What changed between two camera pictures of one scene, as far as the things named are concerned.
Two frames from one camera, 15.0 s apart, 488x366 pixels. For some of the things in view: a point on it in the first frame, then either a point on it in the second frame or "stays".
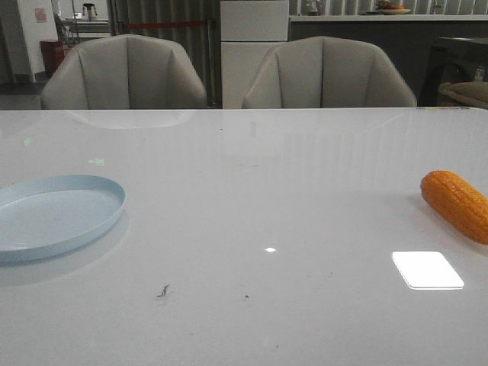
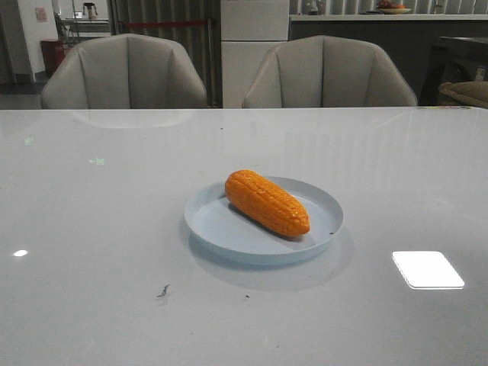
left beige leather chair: x=124 y=72 stays
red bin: x=53 y=53 stays
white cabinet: x=248 y=30 stays
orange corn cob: x=458 y=201 → x=265 y=202
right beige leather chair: x=327 y=72 stays
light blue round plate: x=43 y=216 → x=252 y=219
